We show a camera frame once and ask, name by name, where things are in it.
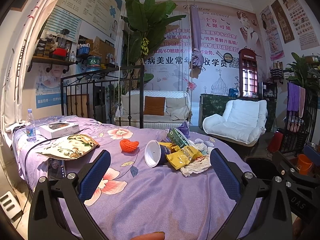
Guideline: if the orange foam fruit net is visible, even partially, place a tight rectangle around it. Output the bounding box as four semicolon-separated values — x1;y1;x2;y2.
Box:
119;139;139;153

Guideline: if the wooden wall shelf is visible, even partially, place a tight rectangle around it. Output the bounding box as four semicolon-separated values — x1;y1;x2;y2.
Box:
27;56;75;74

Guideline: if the yellow Oreo snack bag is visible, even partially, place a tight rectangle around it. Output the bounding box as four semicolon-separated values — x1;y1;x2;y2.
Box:
159;142;203;170

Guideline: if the purple floral bed sheet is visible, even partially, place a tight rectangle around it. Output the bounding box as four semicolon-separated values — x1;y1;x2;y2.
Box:
11;115;263;240

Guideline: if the brown square cushion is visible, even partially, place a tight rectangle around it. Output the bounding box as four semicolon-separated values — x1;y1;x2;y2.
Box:
143;96;165;116

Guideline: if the black trash bin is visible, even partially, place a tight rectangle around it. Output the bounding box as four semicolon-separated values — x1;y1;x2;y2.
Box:
244;157;279;180

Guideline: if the white paper cup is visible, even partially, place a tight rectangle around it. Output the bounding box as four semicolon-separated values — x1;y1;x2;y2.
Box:
144;140;171;168

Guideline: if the white wicker swing sofa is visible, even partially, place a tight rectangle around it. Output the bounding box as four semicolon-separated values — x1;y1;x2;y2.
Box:
114;90;192;129

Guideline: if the purple hanging towel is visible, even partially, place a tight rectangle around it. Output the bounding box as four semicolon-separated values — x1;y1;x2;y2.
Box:
287;82;300;112

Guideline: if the large green banana plant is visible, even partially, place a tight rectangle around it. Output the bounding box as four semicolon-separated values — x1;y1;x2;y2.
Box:
120;0;187;91

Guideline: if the potted green plant right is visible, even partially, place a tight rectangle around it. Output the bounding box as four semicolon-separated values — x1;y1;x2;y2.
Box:
287;52;319;93

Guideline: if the black metal towel rack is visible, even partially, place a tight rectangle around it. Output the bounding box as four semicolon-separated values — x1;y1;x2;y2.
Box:
279;87;318;153

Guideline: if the white cushioned armchair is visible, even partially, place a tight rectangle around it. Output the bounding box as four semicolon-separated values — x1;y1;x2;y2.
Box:
202;99;267;147

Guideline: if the red phone booth cabinet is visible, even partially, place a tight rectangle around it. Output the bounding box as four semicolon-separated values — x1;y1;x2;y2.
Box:
239;47;258;98

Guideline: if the green snack bag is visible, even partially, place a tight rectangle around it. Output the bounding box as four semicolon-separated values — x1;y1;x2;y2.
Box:
167;128;189;148

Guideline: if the purple plastic bag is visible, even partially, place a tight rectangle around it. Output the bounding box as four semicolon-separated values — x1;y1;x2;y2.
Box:
177;121;190;139

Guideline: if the orange plastic bucket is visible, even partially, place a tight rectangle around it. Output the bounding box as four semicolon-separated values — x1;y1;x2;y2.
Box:
297;154;313;175

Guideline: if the black iron bed frame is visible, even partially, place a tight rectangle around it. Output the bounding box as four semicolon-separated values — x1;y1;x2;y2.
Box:
60;65;144;128

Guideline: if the clear plastic water bottle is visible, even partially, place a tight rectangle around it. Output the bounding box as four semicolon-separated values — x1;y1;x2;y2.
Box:
25;108;36;142

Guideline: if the white flat box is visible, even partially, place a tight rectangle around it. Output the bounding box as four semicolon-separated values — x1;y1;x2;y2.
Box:
40;122;80;139

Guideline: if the white crumpled tissue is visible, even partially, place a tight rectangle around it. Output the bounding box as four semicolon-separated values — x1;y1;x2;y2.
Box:
189;138;215;155

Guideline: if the red stool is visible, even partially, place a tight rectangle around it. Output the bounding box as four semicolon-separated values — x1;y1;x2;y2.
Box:
267;131;283;153

